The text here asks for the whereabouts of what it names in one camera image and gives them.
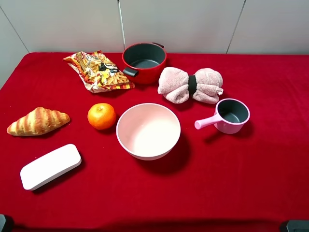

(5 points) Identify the orange snack bag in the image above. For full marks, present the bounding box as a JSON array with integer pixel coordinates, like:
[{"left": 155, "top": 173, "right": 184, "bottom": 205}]
[{"left": 63, "top": 51, "right": 135, "bottom": 93}]

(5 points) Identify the large pink bowl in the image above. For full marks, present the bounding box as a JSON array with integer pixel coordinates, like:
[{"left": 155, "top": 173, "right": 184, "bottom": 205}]
[{"left": 116, "top": 103, "right": 181, "bottom": 160}]

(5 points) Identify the white rectangular box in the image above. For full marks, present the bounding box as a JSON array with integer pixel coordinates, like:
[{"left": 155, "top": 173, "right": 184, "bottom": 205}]
[{"left": 20, "top": 144, "right": 82, "bottom": 190}]

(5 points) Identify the pink rolled towel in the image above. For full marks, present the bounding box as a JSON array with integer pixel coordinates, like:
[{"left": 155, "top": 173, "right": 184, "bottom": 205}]
[{"left": 157, "top": 67, "right": 224, "bottom": 104}]

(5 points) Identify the black object bottom right corner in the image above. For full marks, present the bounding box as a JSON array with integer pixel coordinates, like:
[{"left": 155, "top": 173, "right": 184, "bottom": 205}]
[{"left": 280, "top": 220, "right": 309, "bottom": 232}]

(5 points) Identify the red pot with black handles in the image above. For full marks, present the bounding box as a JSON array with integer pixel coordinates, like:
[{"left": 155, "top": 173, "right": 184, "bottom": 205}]
[{"left": 122, "top": 43, "right": 167, "bottom": 85}]

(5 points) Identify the golden brown croissant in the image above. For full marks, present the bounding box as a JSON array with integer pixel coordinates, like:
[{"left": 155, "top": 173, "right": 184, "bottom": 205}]
[{"left": 7, "top": 107, "right": 70, "bottom": 137}]

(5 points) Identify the orange mandarin fruit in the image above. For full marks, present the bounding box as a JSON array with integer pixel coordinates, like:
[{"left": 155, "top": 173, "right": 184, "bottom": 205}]
[{"left": 87, "top": 103, "right": 116, "bottom": 130}]

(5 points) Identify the small pink saucepan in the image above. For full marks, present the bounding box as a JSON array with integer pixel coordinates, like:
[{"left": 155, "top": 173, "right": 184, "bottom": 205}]
[{"left": 194, "top": 98, "right": 251, "bottom": 134}]

